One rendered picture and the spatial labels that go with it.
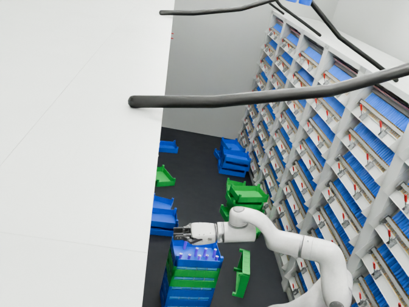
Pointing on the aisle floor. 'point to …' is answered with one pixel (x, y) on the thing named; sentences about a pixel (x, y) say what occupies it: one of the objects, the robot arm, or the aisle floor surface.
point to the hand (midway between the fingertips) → (178, 233)
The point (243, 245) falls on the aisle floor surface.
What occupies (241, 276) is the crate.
